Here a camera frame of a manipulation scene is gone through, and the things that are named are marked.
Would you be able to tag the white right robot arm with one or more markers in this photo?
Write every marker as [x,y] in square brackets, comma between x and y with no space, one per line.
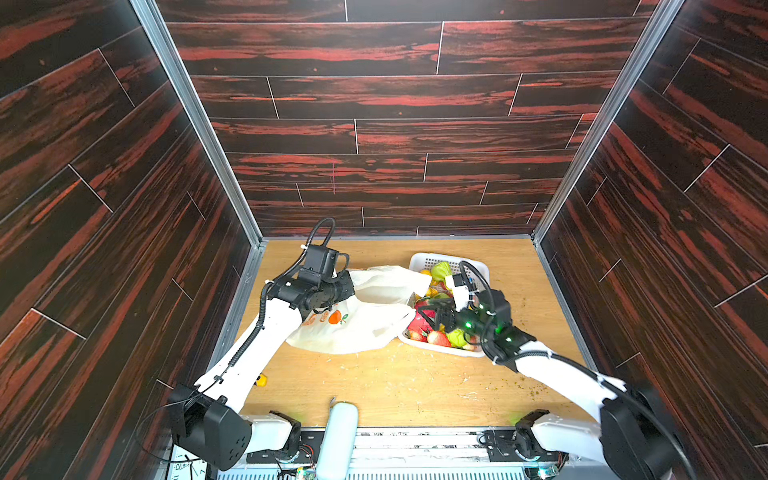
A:
[629,430]

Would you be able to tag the white fruit-print plastic bag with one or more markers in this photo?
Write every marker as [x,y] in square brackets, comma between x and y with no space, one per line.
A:
[381,308]

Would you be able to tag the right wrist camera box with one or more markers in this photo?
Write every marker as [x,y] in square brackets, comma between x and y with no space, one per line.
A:
[462,290]

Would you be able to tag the red fake dragon fruit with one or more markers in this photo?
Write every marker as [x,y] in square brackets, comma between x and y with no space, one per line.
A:
[421,326]

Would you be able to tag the pale green cylinder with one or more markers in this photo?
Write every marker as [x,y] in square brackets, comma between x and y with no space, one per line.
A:
[338,442]

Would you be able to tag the white plastic perforated basket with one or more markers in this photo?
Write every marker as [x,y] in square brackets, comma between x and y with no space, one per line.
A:
[422,263]

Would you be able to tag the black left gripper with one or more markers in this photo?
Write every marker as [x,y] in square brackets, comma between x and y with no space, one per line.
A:
[339,288]

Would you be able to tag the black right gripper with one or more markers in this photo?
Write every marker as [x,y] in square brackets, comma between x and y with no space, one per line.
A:
[442,311]

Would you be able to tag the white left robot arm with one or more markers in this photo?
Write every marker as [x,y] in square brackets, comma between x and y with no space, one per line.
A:
[205,417]

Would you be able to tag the metal base rail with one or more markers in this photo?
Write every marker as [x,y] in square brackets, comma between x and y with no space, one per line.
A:
[456,453]

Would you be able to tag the green fake chayote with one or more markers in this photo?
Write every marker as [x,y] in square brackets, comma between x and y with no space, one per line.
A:
[441,271]

